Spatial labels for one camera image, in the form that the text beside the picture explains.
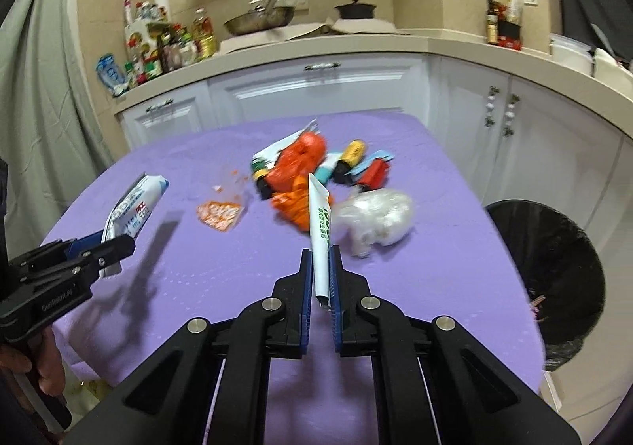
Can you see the purple tablecloth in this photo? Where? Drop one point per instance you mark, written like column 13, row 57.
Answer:
column 198, row 286

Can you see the paper towel roll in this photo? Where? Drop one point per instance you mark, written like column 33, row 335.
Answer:
column 161, row 7

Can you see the orange plastic bag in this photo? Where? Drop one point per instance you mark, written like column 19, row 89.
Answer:
column 296, row 163

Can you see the beige kitchen countertop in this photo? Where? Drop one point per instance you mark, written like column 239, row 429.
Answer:
column 445, row 49

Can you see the blue white packet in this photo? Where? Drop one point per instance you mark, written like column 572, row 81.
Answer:
column 111, row 74

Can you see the cluster of condiment bottles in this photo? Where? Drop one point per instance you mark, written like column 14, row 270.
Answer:
column 168, row 49

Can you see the black trash bin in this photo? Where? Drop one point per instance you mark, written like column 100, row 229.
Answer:
column 544, row 247

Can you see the steel wok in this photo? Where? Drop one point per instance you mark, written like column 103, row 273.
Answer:
column 257, row 22

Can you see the white wet wipes packet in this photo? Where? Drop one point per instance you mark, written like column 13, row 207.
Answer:
column 138, row 207

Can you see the white plastic container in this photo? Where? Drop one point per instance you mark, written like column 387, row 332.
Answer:
column 571, row 54

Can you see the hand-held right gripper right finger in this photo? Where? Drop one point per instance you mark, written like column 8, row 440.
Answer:
column 336, row 311

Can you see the white cooktop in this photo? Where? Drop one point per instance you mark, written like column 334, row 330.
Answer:
column 247, row 43

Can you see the red box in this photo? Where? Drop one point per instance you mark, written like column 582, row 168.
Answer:
column 510, row 36

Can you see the white green tube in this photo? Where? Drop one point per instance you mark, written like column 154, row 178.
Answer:
column 319, row 237

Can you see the clear plastic bag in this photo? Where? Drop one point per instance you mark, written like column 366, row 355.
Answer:
column 381, row 217

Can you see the white bowl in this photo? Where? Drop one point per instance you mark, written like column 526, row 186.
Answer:
column 613, row 69

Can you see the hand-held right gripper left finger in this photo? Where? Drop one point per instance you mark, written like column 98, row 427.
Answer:
column 304, row 311

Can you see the grey green curtain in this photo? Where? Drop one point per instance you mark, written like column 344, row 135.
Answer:
column 49, row 103

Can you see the yellow small bottle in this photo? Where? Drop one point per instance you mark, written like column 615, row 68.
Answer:
column 353, row 153

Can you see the dark sauce bottle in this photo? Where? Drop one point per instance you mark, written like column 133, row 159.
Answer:
column 492, row 27

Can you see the teal white tube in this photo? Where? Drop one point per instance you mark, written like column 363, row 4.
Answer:
column 325, row 173

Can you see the red small packet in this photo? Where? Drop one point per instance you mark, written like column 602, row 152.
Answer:
column 376, row 173

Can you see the orange snack wrapper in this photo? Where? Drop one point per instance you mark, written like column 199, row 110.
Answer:
column 220, row 215

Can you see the person's left hand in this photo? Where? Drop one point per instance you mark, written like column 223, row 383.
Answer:
column 49, row 366

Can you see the white paper wrapper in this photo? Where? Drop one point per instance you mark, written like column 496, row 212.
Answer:
column 277, row 148

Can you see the grey utensil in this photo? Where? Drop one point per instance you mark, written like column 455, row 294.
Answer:
column 601, row 39

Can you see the black pot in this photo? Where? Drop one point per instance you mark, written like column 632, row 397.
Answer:
column 355, row 9

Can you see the small dark bottle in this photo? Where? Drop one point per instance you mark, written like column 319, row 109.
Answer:
column 262, row 180

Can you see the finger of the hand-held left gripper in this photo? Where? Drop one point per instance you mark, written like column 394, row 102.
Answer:
column 86, row 243
column 106, row 253

